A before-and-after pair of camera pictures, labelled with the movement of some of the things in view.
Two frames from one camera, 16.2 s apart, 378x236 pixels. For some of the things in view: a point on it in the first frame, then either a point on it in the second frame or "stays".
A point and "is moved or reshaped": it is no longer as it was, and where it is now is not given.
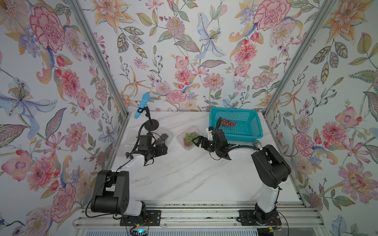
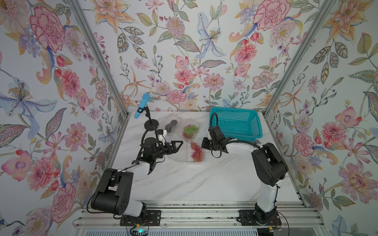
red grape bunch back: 226,123 -> 197,156
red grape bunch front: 186,144 -> 187,136
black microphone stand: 151,124 stays
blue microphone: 146,98 stays
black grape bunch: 164,136 is moved or reshaped
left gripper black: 159,151 -> 172,146
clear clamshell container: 186,138 is moved or reshaped
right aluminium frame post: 327,7 stays
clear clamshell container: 127,139 -> 191,152
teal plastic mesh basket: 248,128 stays
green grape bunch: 189,137 -> 190,129
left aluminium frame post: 83,22 stays
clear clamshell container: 170,134 is moved or reshaped
